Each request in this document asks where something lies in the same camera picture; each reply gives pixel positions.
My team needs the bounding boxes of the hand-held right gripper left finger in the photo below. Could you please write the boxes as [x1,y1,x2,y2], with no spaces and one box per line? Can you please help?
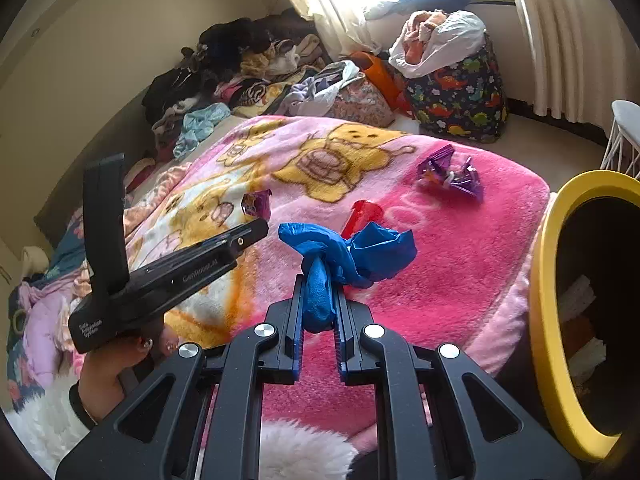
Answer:
[56,274,307,480]

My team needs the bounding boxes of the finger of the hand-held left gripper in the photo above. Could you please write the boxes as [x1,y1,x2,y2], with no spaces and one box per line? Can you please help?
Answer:
[210,217,270,266]

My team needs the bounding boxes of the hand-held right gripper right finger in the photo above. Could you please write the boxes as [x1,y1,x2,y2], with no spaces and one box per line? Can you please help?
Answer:
[332,287,583,480]

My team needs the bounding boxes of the small purple packet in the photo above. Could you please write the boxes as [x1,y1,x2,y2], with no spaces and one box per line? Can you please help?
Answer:
[241,189,273,221]

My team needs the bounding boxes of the blue rubber glove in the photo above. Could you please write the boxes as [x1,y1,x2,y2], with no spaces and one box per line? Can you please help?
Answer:
[277,222,418,335]

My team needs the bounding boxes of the yellow round bin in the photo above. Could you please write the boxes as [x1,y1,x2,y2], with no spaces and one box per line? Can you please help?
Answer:
[529,170,640,462]

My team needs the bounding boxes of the person's left forearm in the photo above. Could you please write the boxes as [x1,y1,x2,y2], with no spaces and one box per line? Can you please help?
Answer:
[10,385,98,467]

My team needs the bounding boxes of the person's left hand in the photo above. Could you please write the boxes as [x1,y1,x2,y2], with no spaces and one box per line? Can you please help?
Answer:
[77,330,177,431]

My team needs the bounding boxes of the white fluffy clothing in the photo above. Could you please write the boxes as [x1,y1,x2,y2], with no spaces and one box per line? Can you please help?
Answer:
[257,420,358,480]

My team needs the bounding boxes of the red foil wrapper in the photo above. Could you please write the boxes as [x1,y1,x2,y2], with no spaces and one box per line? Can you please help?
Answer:
[341,200,382,238]

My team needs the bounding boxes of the light blue cloth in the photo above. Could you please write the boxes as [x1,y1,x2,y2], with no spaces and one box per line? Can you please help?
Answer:
[173,102,233,160]

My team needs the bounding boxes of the pink printed blanket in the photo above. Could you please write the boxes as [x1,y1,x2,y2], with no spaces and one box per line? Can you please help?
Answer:
[70,115,551,456]

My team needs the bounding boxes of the blue pink floral bedding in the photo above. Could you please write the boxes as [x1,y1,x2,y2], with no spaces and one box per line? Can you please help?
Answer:
[7,205,101,411]

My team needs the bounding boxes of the white lilac garment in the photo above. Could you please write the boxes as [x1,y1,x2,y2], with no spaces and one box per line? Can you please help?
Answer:
[282,60,366,118]

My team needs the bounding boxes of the floral fabric pouch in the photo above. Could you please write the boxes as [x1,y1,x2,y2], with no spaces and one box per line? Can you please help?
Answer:
[327,77,396,128]

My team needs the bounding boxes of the pile of dark clothes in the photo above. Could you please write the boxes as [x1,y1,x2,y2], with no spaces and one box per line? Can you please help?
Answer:
[141,12,333,156]

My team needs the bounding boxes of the purple foil wrapper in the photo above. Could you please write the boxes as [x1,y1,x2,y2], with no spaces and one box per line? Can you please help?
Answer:
[417,144,485,204]

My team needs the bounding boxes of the orange bag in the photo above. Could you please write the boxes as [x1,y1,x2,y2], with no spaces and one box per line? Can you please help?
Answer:
[349,51,408,116]

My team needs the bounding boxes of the orange crumpled wrapper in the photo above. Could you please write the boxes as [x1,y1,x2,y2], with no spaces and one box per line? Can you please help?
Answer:
[562,317,598,356]

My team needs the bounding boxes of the cream curtain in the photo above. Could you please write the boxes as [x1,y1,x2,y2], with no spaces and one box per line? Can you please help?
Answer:
[267,0,391,58]
[505,0,626,123]

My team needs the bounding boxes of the dinosaur print bag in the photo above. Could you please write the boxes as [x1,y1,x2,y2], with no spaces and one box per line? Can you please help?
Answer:
[402,45,510,143]

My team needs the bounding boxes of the peach clothes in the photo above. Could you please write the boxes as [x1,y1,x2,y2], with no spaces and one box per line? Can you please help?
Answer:
[402,9,448,63]

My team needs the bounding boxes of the white plastic bag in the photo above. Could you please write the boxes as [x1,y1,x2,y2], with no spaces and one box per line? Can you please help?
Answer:
[388,9,487,79]

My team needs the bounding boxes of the white wire stool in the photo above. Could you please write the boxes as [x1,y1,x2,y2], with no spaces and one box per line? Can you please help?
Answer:
[600,100,640,181]

